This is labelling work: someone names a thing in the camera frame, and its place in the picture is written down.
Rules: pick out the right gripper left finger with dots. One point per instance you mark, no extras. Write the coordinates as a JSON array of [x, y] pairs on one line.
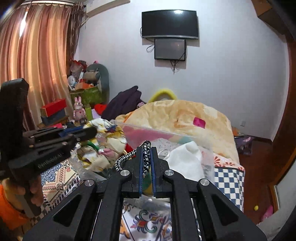
[[93, 210]]

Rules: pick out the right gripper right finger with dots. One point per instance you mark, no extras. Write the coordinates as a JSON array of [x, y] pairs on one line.
[[199, 210]]

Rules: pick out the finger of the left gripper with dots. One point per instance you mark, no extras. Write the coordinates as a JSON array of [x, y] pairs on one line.
[[85, 134], [67, 131]]

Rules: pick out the floral fabric piece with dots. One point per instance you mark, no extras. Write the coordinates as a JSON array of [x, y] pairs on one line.
[[100, 153]]

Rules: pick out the left hand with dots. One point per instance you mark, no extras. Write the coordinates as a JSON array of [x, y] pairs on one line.
[[12, 190]]

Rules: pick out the pink rabbit figurine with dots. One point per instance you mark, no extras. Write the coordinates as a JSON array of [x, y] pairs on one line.
[[79, 113]]

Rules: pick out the red gift box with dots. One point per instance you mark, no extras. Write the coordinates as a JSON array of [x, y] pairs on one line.
[[53, 107]]

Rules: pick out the green cardboard box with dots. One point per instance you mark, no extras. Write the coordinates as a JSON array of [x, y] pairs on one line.
[[88, 96]]

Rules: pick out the red embroidered pouch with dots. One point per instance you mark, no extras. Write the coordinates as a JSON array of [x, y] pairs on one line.
[[129, 152]]

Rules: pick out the dark purple garment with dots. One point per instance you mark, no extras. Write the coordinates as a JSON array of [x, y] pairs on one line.
[[125, 102]]

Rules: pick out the grey plush toy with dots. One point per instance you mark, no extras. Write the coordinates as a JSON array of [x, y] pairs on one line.
[[98, 75]]

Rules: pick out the clear plastic storage box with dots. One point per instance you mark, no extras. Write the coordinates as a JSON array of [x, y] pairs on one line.
[[164, 142]]

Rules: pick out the white fluffy cloth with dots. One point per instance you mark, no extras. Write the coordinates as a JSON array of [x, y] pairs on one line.
[[186, 160]]

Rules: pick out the grey pink bag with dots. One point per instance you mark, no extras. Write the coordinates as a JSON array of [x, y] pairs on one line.
[[244, 144]]

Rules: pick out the pink striped curtain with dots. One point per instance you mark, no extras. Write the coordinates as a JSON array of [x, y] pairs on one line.
[[38, 43]]

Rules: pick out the beige floral blanket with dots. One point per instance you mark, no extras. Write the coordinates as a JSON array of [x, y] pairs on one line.
[[187, 118]]

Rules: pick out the white air conditioner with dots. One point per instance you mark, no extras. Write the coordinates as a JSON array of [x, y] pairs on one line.
[[95, 7]]

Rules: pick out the wooden overhead cabinet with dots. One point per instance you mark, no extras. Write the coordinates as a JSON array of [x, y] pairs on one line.
[[274, 15]]

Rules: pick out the wooden door frame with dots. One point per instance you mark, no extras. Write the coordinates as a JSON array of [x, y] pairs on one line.
[[284, 142]]

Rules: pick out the small wall monitor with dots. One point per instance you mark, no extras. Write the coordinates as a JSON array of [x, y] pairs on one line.
[[170, 49]]

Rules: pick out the black wall television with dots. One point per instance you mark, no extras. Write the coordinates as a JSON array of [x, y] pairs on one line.
[[170, 24]]

